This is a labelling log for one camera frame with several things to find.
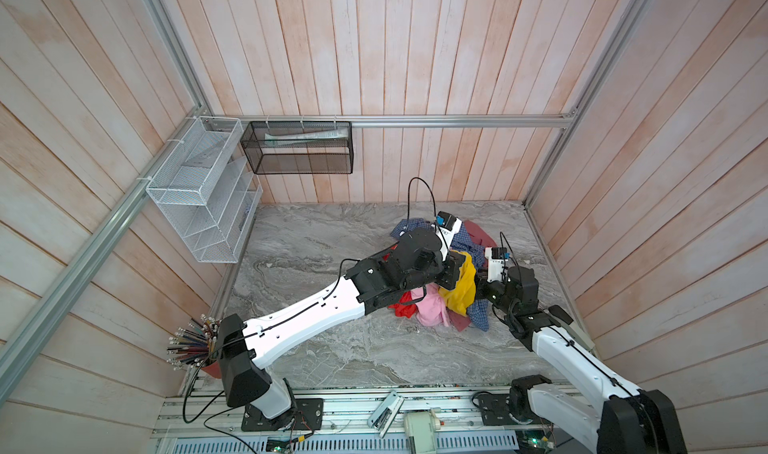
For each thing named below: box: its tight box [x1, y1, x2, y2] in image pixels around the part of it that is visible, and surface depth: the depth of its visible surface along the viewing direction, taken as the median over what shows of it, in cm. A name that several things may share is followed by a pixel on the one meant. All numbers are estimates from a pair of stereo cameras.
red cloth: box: [388, 291, 418, 318], surface depth 89 cm
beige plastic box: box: [404, 411, 441, 454], surface depth 69 cm
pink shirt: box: [410, 282, 449, 327], surface depth 87 cm
